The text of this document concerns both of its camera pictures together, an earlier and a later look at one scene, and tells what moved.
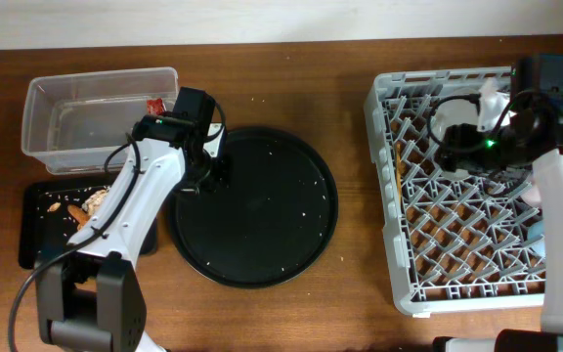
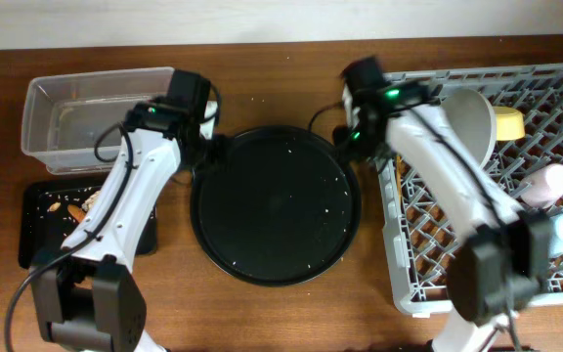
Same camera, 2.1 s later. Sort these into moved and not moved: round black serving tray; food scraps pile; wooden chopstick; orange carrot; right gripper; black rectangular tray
Moved: round black serving tray; right gripper
Not moved: wooden chopstick; food scraps pile; black rectangular tray; orange carrot
